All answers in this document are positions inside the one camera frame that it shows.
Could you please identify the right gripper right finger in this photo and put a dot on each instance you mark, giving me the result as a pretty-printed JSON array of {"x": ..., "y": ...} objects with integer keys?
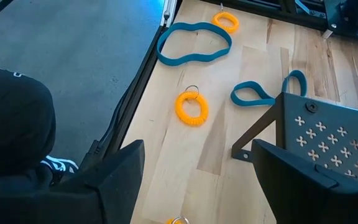
[{"x": 322, "y": 202}]

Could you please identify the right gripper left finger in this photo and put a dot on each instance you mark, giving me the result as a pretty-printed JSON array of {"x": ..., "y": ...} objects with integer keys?
[{"x": 73, "y": 202}]

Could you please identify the blue rubber band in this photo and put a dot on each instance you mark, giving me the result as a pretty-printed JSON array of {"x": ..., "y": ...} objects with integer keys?
[{"x": 269, "y": 101}]

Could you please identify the coloured rubber bands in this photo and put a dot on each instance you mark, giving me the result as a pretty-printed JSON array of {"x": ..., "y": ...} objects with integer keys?
[{"x": 194, "y": 57}]

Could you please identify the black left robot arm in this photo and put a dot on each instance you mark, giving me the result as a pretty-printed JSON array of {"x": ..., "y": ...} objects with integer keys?
[{"x": 353, "y": 15}]

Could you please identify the person's shoe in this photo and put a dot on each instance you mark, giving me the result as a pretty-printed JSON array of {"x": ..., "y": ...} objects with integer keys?
[{"x": 61, "y": 165}]

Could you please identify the black perforated metal shelf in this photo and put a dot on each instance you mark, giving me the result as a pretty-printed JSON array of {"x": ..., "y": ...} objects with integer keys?
[{"x": 337, "y": 130}]

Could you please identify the person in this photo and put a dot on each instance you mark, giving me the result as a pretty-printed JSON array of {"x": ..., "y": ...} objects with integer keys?
[{"x": 14, "y": 118}]

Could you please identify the silver aluminium bar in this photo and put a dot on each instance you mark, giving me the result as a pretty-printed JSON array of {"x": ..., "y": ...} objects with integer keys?
[{"x": 169, "y": 12}]

